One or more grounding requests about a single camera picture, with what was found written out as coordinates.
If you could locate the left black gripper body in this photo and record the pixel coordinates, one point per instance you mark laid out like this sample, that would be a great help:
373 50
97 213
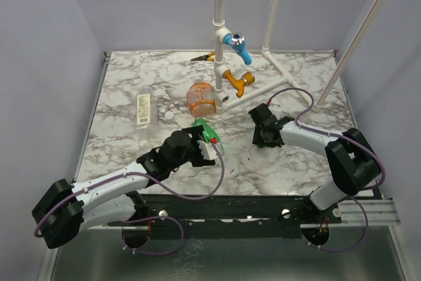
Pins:
193 154

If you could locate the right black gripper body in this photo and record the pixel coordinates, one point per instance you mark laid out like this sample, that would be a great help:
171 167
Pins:
262 126

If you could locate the green plastic bottle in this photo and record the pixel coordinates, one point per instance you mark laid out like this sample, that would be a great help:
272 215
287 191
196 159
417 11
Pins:
209 134

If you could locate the orange label tea bottle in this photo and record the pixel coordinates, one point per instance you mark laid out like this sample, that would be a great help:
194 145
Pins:
201 99

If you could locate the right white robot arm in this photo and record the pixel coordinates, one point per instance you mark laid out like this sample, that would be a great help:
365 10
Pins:
350 166

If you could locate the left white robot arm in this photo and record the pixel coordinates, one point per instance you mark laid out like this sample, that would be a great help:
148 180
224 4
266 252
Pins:
65 208

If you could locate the white round bottle cap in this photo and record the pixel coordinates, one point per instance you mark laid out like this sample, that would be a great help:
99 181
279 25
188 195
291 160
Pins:
169 115

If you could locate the clear square water bottle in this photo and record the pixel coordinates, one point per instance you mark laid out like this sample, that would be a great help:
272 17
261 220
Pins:
146 109

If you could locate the brass yellow faucet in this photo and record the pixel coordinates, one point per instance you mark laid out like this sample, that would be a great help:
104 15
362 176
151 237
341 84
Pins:
239 84

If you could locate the blue plastic faucet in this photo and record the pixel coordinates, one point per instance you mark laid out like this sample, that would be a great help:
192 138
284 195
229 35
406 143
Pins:
237 42

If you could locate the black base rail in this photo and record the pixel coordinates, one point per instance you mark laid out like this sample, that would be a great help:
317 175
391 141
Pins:
224 217

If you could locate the yellow handled pliers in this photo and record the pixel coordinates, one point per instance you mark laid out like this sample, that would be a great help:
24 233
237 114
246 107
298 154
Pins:
205 57

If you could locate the white PVC pipe frame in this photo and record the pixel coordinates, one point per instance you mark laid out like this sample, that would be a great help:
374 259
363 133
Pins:
268 71

